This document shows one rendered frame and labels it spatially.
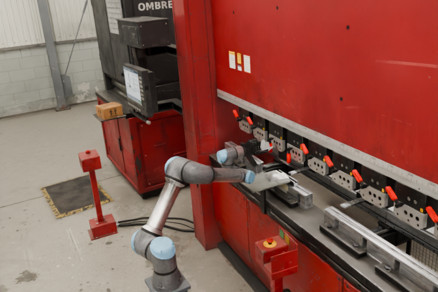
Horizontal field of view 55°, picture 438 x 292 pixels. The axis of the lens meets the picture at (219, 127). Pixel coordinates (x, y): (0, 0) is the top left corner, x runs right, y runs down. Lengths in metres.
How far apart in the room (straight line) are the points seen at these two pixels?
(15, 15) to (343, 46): 7.41
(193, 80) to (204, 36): 0.33
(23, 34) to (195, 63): 5.98
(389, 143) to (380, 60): 0.35
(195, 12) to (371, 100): 1.63
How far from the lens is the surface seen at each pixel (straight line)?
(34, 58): 8.89
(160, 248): 2.12
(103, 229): 4.20
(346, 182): 2.18
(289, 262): 2.40
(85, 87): 9.12
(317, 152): 2.30
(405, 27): 1.77
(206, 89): 3.25
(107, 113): 4.23
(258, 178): 2.68
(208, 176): 2.17
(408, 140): 1.83
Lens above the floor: 2.18
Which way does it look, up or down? 19 degrees down
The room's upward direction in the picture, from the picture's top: 4 degrees counter-clockwise
